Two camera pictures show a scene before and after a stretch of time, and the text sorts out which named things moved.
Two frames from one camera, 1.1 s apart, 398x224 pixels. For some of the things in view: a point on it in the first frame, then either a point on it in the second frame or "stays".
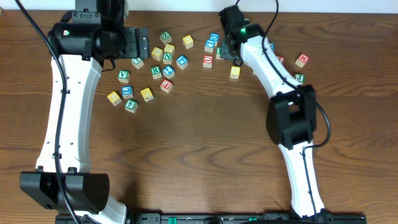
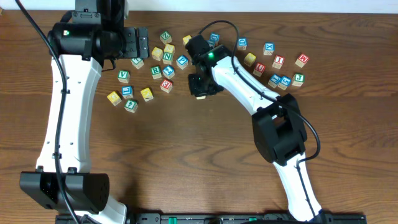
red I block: [281, 58] stays
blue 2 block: [168, 71] stays
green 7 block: [137, 62] stays
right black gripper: [224, 53] -> [197, 91]
